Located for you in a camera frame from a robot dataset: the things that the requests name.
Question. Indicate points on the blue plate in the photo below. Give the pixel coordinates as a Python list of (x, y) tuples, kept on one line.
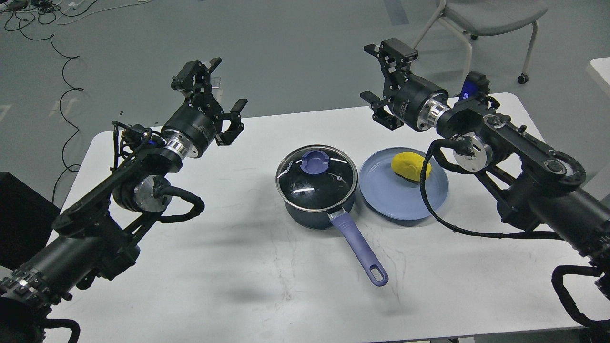
[(395, 197)]

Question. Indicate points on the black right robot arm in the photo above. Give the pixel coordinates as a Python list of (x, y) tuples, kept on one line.
[(537, 188)]

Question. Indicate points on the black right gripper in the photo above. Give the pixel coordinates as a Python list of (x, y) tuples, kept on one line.
[(408, 99)]

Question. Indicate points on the dark saucepan with purple handle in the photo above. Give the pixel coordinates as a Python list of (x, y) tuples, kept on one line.
[(340, 218)]

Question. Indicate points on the yellow potato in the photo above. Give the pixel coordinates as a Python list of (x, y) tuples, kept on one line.
[(408, 165)]

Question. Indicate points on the grey office chair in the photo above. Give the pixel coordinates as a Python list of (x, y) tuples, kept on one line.
[(469, 19)]

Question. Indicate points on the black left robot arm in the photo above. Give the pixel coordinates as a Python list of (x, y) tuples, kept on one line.
[(99, 235)]

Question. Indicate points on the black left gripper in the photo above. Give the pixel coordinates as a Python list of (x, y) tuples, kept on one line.
[(199, 120)]

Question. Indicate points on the black box at left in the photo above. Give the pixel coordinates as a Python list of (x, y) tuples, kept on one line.
[(25, 221)]

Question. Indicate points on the glass lid with purple knob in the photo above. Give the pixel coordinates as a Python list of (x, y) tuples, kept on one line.
[(316, 178)]

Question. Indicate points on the white table corner at right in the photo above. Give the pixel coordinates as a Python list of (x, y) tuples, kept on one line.
[(599, 70)]

